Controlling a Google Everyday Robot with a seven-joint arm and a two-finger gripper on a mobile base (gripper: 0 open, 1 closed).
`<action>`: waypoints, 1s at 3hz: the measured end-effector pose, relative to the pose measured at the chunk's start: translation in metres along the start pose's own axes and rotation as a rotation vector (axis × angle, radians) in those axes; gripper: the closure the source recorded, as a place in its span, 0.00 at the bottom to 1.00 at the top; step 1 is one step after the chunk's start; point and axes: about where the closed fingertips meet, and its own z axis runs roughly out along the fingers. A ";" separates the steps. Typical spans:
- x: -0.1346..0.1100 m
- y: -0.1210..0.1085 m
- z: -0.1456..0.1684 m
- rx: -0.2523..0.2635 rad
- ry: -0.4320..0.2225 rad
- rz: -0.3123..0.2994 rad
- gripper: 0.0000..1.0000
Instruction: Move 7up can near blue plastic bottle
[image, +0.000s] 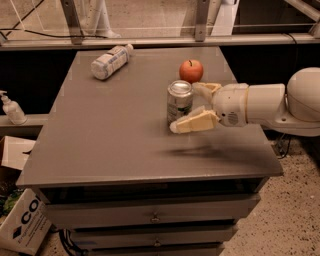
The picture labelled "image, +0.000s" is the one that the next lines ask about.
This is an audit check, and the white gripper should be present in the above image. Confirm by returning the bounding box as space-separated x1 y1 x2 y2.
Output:
169 82 249 134

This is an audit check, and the green silver 7up can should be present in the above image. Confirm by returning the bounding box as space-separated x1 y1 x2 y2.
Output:
167 80 193 124

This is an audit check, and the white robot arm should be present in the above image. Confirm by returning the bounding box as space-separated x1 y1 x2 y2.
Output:
170 67 320 137

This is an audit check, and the white blue plastic bottle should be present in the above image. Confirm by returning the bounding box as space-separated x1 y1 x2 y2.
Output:
91 44 134 80

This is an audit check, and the white pump dispenser bottle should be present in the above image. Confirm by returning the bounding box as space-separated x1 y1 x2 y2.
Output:
0 90 27 125

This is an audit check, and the red apple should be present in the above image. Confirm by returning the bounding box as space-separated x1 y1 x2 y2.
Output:
179 59 204 83

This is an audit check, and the top cabinet drawer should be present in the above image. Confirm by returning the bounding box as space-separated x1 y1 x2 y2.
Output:
46 194 260 230

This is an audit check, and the cabinet drawer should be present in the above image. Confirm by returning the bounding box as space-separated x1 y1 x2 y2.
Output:
71 225 237 250
46 194 260 230

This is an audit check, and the grey drawer cabinet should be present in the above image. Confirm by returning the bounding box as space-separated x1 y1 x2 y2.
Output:
18 47 282 256

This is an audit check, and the middle cabinet drawer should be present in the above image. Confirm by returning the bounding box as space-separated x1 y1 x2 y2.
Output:
71 225 237 250

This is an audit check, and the open brown cardboard box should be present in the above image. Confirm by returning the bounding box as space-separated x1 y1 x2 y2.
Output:
0 135 37 194

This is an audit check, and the white printed cardboard box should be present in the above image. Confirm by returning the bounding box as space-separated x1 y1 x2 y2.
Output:
0 189 51 256

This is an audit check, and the right metal frame post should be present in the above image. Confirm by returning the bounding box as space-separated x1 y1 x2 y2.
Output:
195 0 210 42

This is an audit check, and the metal frame post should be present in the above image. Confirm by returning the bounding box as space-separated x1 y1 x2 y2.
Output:
60 0 83 45
195 0 210 42

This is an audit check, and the left metal frame post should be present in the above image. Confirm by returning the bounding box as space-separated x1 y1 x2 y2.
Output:
60 0 83 45

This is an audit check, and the black cable under cabinet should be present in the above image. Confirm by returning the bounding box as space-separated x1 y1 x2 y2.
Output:
58 229 88 256

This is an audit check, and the black cable behind glass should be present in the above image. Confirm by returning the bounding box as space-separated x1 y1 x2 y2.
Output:
0 0 108 40

